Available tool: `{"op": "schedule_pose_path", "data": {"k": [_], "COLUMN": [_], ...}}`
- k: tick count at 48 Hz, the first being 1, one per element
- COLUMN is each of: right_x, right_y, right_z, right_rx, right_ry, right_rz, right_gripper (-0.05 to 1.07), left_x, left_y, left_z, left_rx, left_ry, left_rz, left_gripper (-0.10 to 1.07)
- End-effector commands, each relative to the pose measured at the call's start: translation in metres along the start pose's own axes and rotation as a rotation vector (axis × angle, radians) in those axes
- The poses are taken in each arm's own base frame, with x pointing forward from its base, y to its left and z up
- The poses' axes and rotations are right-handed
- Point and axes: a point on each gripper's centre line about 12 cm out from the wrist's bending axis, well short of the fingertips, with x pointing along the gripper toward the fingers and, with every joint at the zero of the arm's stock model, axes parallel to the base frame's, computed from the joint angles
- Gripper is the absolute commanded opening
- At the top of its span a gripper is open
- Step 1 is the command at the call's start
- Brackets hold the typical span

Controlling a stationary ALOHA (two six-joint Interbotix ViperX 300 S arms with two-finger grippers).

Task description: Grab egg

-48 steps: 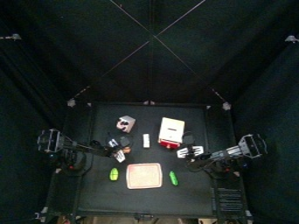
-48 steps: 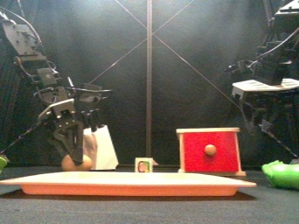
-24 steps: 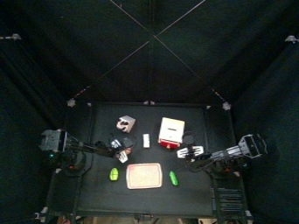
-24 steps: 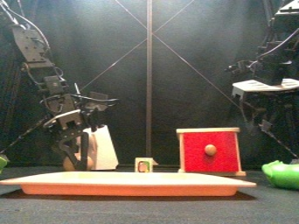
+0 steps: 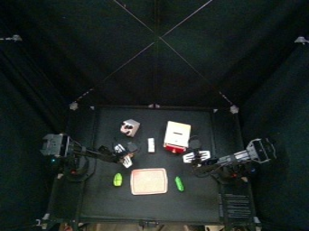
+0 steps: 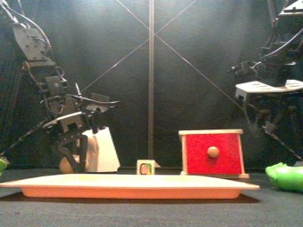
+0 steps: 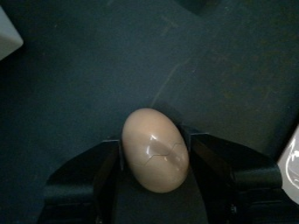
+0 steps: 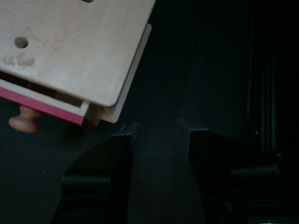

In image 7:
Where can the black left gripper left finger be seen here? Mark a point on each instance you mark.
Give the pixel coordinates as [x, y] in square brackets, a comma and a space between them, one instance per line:
[77, 189]

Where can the pink square tray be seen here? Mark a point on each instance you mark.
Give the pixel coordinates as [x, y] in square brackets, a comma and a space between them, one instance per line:
[291, 169]

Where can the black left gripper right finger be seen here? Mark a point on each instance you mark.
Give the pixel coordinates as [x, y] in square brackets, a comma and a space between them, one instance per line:
[233, 180]

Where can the tan toy egg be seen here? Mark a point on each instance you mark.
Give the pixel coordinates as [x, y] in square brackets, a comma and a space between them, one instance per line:
[154, 145]

